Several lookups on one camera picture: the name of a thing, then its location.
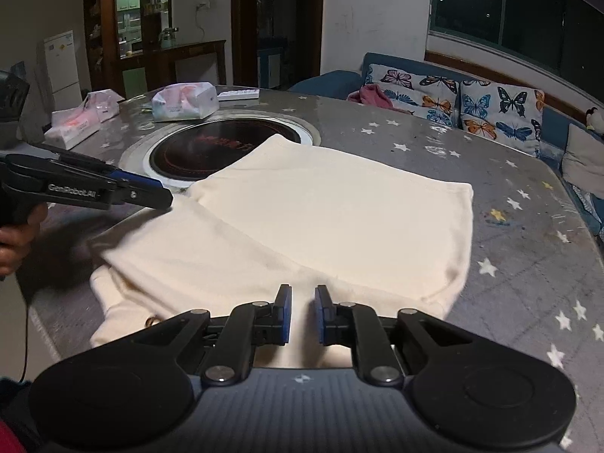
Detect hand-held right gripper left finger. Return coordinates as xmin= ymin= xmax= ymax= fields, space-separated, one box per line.
xmin=125 ymin=284 xmax=293 ymax=385

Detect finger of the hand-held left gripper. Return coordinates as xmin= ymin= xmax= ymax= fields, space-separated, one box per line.
xmin=32 ymin=143 xmax=119 ymax=176
xmin=108 ymin=171 xmax=174 ymax=210

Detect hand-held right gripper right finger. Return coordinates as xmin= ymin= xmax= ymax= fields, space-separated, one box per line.
xmin=314 ymin=284 xmax=478 ymax=386

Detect cream garment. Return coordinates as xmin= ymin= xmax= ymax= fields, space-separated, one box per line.
xmin=89 ymin=134 xmax=475 ymax=370

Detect person's left hand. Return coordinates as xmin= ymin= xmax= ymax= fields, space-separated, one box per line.
xmin=0 ymin=203 xmax=49 ymax=280

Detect pink and white tissue box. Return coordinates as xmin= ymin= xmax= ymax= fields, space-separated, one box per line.
xmin=44 ymin=108 xmax=101 ymax=148

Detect pink plastic-wrapped pack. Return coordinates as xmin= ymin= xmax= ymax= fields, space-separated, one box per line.
xmin=84 ymin=89 xmax=126 ymax=122

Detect round built-in induction cooker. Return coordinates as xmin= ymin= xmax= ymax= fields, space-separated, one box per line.
xmin=118 ymin=113 xmax=322 ymax=195

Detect white refrigerator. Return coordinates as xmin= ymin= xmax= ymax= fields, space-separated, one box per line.
xmin=43 ymin=30 xmax=81 ymax=105

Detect soft tissue pack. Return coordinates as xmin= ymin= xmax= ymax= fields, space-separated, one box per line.
xmin=151 ymin=82 xmax=220 ymax=122

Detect dark wooden cabinet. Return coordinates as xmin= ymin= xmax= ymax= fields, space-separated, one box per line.
xmin=83 ymin=0 xmax=228 ymax=101

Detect white remote control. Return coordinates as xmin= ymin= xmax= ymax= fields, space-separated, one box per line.
xmin=216 ymin=88 xmax=260 ymax=101

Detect blue sofa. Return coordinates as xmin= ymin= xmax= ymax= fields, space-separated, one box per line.
xmin=287 ymin=52 xmax=604 ymax=246

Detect pink cloth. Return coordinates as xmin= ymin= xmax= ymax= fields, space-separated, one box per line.
xmin=346 ymin=83 xmax=403 ymax=115

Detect butterfly print cushion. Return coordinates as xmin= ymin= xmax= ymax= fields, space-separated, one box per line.
xmin=459 ymin=79 xmax=547 ymax=157
xmin=362 ymin=63 xmax=462 ymax=129

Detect red cloth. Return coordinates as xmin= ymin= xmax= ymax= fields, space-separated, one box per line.
xmin=0 ymin=414 xmax=25 ymax=453

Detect beige pillow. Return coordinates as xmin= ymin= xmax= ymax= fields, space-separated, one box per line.
xmin=561 ymin=123 xmax=604 ymax=200

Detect dark window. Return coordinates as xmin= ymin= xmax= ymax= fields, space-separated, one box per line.
xmin=427 ymin=0 xmax=604 ymax=83

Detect black cable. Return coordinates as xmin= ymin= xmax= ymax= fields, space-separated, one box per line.
xmin=17 ymin=271 xmax=30 ymax=384

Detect dark wooden door frame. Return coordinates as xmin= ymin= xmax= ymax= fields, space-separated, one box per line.
xmin=231 ymin=0 xmax=325 ymax=91

